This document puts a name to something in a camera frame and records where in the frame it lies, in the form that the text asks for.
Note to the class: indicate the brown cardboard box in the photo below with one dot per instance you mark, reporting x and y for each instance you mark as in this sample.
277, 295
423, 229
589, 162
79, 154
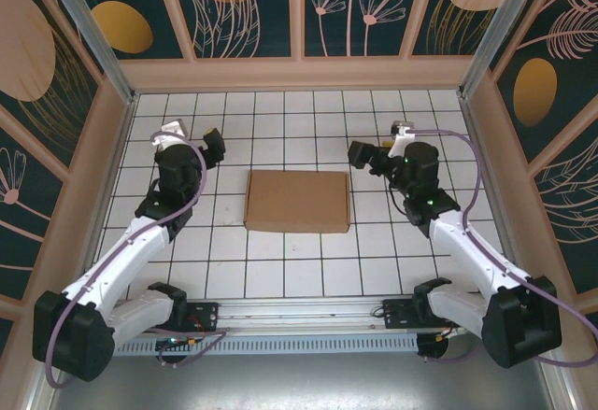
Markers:
296, 202

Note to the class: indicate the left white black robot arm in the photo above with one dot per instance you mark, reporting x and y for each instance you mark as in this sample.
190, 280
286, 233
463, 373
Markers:
79, 340

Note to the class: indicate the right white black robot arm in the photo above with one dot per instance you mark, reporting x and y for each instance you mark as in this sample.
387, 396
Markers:
523, 330

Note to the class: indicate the grey metal sheet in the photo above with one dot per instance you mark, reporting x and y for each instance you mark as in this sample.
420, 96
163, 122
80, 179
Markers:
299, 382

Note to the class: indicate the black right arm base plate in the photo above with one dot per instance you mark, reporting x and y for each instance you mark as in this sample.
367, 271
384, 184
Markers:
394, 314

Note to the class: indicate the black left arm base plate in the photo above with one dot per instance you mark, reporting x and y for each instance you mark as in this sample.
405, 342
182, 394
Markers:
208, 314

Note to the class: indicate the aluminium frame post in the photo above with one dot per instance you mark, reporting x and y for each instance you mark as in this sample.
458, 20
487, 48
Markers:
91, 32
496, 32

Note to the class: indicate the aluminium mounting rail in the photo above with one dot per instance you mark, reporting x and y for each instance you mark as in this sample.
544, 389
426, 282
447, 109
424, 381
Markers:
299, 314

